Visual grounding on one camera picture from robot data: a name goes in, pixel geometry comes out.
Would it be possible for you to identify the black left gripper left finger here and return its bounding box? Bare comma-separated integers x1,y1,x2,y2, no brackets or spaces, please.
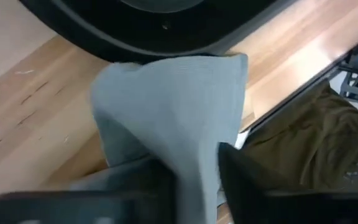
0,158,180,224

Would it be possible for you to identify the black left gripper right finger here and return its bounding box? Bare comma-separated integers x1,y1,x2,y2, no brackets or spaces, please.
218,142,358,224

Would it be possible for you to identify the grey cloth napkin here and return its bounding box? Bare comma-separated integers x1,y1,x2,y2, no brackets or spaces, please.
70,53,249,224

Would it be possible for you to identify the black plastic tray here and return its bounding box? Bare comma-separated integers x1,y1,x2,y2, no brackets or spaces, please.
19,0,295,65

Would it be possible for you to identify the olive green fabric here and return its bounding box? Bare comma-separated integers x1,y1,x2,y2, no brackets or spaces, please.
237,79,358,192

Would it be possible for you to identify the grey metal stand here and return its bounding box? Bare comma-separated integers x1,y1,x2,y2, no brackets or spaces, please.
337,51,358,104

